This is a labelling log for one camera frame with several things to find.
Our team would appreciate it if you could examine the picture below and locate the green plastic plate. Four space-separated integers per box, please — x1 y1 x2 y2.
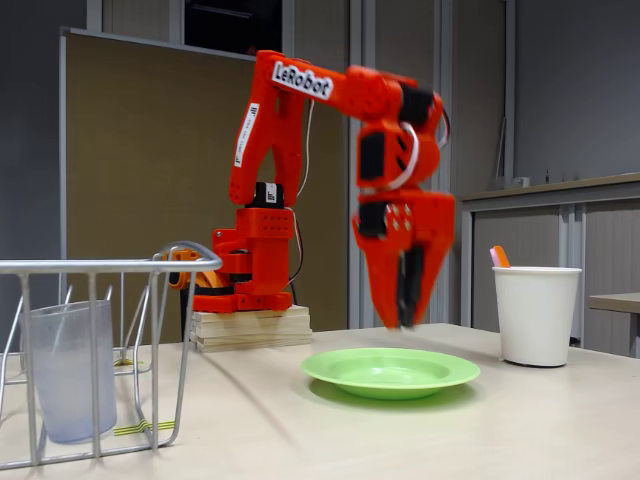
299 347 482 401

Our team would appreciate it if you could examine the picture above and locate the translucent plastic cup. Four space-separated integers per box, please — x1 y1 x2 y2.
27 299 119 445

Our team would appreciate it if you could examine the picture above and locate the grey sliding door cabinet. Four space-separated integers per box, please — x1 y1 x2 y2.
458 172 640 359

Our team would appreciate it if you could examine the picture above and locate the grey leaning rod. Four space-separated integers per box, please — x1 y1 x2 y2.
492 117 509 191

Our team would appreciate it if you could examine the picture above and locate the white paper cup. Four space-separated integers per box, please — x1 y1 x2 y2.
492 266 584 369

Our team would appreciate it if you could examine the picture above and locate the wooden base block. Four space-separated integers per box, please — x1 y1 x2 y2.
189 304 314 354

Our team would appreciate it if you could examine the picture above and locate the light orange clamp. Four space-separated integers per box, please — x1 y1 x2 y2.
152 247 234 291

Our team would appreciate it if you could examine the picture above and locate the grey side table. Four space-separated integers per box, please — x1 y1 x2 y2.
588 292 640 359

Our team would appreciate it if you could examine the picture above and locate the dark upper window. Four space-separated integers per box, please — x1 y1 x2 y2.
183 0 284 61

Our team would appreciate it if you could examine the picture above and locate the brown partition board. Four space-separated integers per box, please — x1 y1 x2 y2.
58 27 347 346

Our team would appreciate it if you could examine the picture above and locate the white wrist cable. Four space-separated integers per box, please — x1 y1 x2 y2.
384 122 421 191

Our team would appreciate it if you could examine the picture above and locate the metal wire dish rack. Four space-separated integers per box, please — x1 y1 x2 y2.
0 241 224 472

